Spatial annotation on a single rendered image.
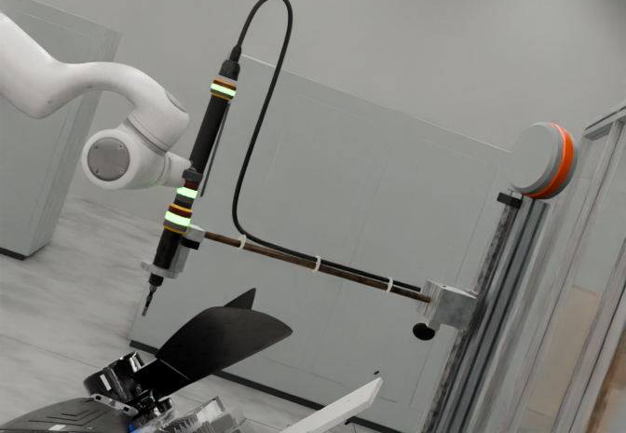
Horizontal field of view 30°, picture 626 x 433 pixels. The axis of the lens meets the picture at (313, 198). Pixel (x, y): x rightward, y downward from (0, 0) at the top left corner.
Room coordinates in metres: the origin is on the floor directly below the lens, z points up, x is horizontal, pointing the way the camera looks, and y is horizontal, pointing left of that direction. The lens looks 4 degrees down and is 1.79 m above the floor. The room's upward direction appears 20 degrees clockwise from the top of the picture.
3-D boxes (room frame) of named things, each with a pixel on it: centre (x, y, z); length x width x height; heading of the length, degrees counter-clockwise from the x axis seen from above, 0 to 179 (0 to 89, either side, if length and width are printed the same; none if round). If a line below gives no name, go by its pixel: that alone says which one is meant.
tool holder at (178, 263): (2.11, 0.21, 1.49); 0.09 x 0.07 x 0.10; 117
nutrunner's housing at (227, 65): (2.11, 0.22, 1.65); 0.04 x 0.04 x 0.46
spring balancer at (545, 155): (2.44, -0.42, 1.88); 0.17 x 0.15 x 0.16; 172
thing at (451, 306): (2.39, -0.34, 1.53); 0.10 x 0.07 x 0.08; 117
